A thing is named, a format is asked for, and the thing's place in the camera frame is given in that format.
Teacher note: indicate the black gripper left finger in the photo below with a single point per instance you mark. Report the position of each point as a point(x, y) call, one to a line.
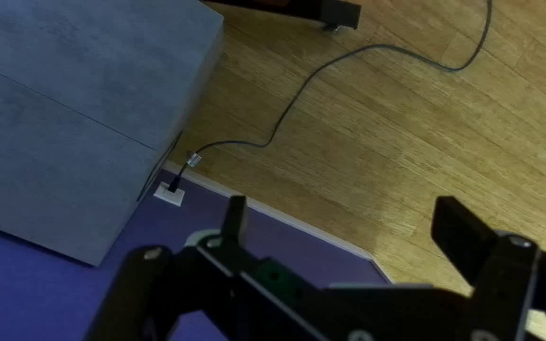
point(160, 285)

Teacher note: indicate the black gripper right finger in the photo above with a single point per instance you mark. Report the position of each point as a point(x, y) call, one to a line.
point(506, 278)

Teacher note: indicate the black plug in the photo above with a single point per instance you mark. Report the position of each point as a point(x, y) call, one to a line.
point(173, 185)

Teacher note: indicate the white baseboard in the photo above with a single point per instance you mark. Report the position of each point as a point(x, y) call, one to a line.
point(285, 219)

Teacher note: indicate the gray cabinet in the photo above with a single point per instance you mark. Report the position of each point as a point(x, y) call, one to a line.
point(70, 120)

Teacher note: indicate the black furniture foot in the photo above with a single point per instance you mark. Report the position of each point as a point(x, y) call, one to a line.
point(323, 10)

